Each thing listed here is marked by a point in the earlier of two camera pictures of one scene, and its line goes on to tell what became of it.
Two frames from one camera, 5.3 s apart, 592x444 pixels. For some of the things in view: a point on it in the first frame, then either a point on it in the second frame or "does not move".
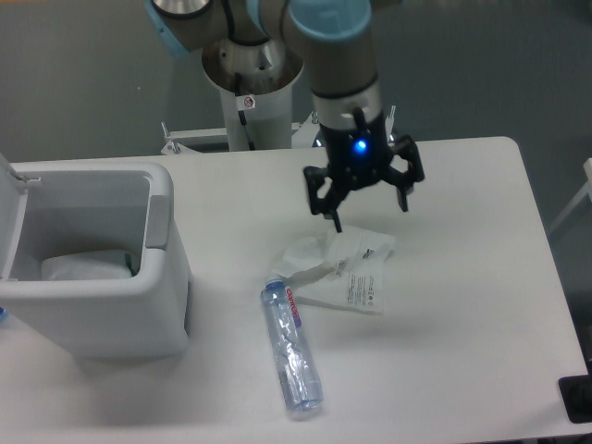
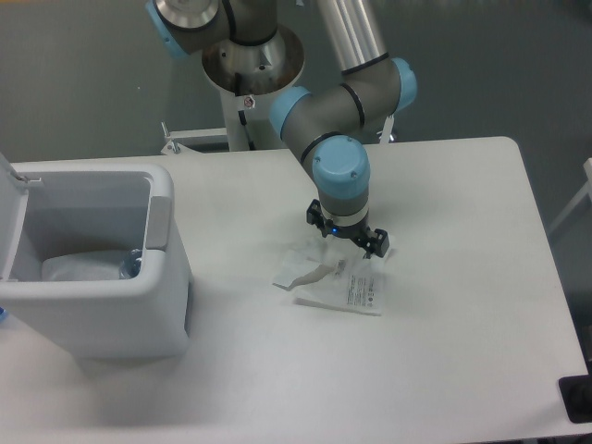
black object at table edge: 576,394 does not move
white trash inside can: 93,265 does not move
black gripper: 357,157 → 377,244
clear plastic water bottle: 296,358 → 130,265
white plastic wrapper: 341,269 does not move
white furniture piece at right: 587,190 does not move
